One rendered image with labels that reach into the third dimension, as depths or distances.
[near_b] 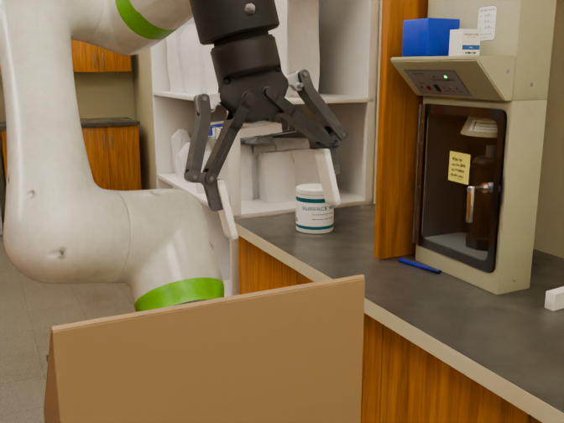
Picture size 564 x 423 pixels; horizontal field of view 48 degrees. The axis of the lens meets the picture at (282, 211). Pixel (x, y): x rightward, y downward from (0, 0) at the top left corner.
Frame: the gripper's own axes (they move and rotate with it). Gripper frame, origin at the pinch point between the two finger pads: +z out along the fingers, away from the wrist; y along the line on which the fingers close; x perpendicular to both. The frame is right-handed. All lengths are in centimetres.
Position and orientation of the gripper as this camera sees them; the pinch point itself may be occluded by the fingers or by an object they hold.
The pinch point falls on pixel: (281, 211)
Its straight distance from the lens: 74.6
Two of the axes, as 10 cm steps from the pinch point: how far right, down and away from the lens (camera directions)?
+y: -8.9, 2.9, -3.4
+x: 3.9, 1.1, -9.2
